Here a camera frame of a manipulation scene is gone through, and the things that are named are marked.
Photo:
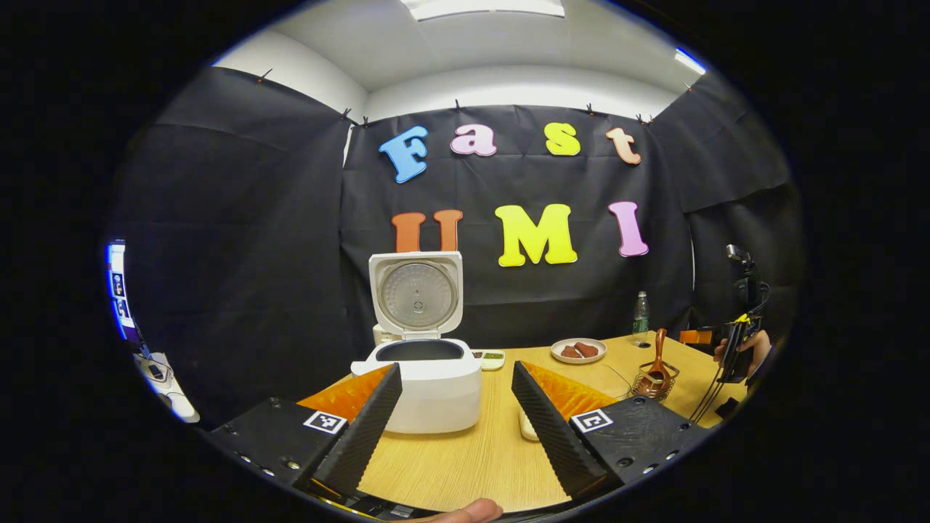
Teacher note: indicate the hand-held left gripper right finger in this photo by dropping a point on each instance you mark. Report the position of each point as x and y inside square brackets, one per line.
[552, 428]

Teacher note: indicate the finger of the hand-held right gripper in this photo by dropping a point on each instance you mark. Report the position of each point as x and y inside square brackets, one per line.
[696, 337]

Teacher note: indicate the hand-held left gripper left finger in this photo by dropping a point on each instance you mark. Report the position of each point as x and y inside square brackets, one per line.
[363, 428]

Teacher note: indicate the clear rice box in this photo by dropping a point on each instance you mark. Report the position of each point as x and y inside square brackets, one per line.
[529, 428]

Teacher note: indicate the brown wooden spoon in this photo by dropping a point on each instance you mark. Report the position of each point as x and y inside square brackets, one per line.
[658, 374]

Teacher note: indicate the white rice cooker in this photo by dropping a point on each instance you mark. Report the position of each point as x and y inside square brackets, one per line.
[436, 392]

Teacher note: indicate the clear plastic water bottle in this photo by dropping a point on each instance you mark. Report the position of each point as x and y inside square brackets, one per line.
[640, 316]

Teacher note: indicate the white round plate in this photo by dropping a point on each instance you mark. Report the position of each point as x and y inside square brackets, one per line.
[578, 360]

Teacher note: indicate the brown meat piece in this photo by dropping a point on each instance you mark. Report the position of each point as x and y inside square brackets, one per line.
[569, 352]
[587, 349]

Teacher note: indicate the white divided bean dish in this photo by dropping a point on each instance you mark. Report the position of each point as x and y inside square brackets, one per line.
[492, 359]

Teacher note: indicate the white toaster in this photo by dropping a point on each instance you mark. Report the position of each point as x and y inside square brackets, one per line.
[379, 334]

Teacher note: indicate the white furniture piece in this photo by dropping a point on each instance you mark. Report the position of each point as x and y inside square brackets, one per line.
[171, 392]

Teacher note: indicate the small ceiling light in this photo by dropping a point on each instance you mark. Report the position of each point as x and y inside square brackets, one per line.
[690, 61]

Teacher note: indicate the computer monitor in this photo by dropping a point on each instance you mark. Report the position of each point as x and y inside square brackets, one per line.
[118, 290]

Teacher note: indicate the long ceiling light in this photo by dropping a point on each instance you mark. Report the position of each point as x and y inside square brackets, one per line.
[483, 7]

